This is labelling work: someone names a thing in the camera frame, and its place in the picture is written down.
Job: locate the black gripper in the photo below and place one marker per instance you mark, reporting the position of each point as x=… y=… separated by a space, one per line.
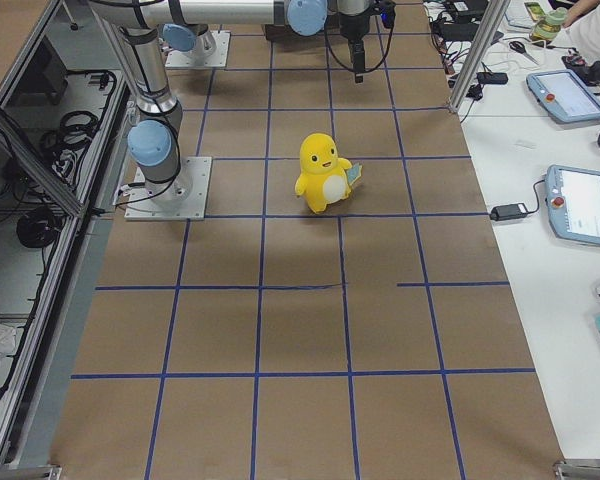
x=353 y=29

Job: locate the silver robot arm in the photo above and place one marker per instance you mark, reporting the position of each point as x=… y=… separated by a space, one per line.
x=195 y=39
x=132 y=28

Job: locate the yellow plush toy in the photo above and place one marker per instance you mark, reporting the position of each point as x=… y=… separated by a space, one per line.
x=325 y=177

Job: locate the black scissors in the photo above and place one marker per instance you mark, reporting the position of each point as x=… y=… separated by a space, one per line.
x=520 y=48

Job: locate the green drink bottle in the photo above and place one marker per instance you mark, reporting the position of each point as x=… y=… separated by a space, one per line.
x=548 y=26

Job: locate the upper blue teach pendant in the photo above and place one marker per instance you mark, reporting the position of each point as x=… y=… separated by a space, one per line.
x=564 y=96

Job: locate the blue teach pendant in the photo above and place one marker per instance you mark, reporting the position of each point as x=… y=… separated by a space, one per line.
x=573 y=203
x=564 y=96

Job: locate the black power adapter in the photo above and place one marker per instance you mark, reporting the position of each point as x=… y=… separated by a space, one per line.
x=508 y=212

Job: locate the lower blue teach pendant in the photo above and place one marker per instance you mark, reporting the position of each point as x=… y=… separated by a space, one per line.
x=573 y=203

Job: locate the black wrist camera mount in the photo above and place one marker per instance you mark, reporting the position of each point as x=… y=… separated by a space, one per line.
x=385 y=9

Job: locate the aluminium frame post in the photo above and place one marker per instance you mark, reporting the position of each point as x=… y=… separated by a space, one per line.
x=483 y=39

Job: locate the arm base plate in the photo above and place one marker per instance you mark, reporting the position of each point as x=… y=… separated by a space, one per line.
x=185 y=199
x=176 y=60

